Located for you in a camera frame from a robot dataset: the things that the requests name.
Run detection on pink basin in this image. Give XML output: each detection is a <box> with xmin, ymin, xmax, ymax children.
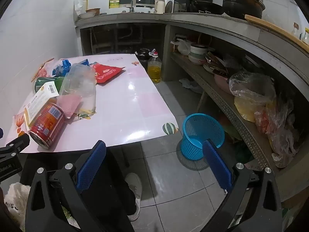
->
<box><xmin>214</xmin><ymin>74</ymin><xmax>236</xmax><ymax>95</ymax></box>

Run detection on cooking oil bottle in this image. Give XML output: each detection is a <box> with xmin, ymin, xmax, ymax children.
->
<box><xmin>147</xmin><ymin>49</ymin><xmax>162</xmax><ymax>84</ymax></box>

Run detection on white blue toothpaste box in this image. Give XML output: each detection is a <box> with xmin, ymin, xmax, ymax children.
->
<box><xmin>24</xmin><ymin>82</ymin><xmax>60</xmax><ymax>131</ymax></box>

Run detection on person's white shoe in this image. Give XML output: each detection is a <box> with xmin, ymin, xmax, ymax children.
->
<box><xmin>124</xmin><ymin>173</ymin><xmax>143</xmax><ymax>222</ymax></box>

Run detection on red drink can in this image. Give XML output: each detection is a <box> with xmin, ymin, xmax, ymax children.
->
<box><xmin>29</xmin><ymin>103</ymin><xmax>66</xmax><ymax>150</ymax></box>

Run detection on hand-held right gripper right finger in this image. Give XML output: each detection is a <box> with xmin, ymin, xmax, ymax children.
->
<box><xmin>195</xmin><ymin>139</ymin><xmax>283</xmax><ymax>232</ymax></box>

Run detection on pink mesh sponge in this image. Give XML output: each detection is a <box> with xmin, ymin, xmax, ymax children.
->
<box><xmin>57</xmin><ymin>94</ymin><xmax>83</xmax><ymax>119</ymax></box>

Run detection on clear bag with yellow contents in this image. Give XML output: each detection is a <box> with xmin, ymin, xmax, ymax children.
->
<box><xmin>229</xmin><ymin>71</ymin><xmax>277</xmax><ymax>124</ymax></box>

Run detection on wooden cutting board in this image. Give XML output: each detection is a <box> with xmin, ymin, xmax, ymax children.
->
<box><xmin>244</xmin><ymin>14</ymin><xmax>309</xmax><ymax>53</ymax></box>

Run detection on grey concrete counter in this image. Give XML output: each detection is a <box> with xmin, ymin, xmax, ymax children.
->
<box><xmin>75</xmin><ymin>12</ymin><xmax>309</xmax><ymax>208</ymax></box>

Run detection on white rag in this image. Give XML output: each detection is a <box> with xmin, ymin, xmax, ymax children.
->
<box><xmin>179</xmin><ymin>78</ymin><xmax>204</xmax><ymax>94</ymax></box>

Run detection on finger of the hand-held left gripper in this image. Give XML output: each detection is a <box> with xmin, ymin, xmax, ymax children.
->
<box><xmin>0</xmin><ymin>133</ymin><xmax>30</xmax><ymax>155</ymax></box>

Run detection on clear packet with yellow edge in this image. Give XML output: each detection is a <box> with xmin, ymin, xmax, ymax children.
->
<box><xmin>31</xmin><ymin>57</ymin><xmax>57</xmax><ymax>83</ymax></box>

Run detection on green plastic bottle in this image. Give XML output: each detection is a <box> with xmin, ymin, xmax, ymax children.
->
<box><xmin>34</xmin><ymin>76</ymin><xmax>65</xmax><ymax>94</ymax></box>

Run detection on blue plastic basket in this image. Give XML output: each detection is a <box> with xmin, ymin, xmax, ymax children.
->
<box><xmin>180</xmin><ymin>113</ymin><xmax>226</xmax><ymax>161</ymax></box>

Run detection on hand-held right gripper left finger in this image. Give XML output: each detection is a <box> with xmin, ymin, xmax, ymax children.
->
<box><xmin>25</xmin><ymin>140</ymin><xmax>135</xmax><ymax>232</ymax></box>

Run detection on large black pot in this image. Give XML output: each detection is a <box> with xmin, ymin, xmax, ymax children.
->
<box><xmin>222</xmin><ymin>0</ymin><xmax>266</xmax><ymax>20</ymax></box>

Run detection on white jug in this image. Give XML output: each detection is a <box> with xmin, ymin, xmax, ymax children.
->
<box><xmin>154</xmin><ymin>0</ymin><xmax>166</xmax><ymax>14</ymax></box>

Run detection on white plastic bag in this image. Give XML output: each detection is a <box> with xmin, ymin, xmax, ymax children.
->
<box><xmin>171</xmin><ymin>39</ymin><xmax>193</xmax><ymax>56</ymax></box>

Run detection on clear plastic bag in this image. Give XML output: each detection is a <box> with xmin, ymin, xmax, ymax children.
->
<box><xmin>59</xmin><ymin>63</ymin><xmax>97</xmax><ymax>119</ymax></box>

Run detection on metal faucet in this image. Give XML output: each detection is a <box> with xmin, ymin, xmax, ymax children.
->
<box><xmin>129</xmin><ymin>0</ymin><xmax>141</xmax><ymax>13</ymax></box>

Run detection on blue crumpled wrapper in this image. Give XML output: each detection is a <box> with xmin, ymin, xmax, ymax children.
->
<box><xmin>52</xmin><ymin>59</ymin><xmax>72</xmax><ymax>78</ymax></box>

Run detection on red snack packet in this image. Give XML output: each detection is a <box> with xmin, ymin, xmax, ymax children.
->
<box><xmin>90</xmin><ymin>63</ymin><xmax>126</xmax><ymax>84</ymax></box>

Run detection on crumpled reddish plastic bags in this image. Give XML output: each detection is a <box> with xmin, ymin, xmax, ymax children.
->
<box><xmin>254</xmin><ymin>99</ymin><xmax>303</xmax><ymax>169</ymax></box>

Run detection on person's black trouser leg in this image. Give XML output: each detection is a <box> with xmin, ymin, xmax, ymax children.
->
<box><xmin>81</xmin><ymin>174</ymin><xmax>137</xmax><ymax>232</ymax></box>

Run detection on stack of bowls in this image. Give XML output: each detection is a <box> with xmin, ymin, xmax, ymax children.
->
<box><xmin>188</xmin><ymin>43</ymin><xmax>213</xmax><ymax>66</ymax></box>

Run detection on hanging plastic bag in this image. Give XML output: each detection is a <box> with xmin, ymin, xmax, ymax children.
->
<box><xmin>73</xmin><ymin>0</ymin><xmax>87</xmax><ymax>16</ymax></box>

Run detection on black wok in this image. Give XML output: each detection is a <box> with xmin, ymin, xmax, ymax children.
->
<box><xmin>186</xmin><ymin>0</ymin><xmax>225</xmax><ymax>15</ymax></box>

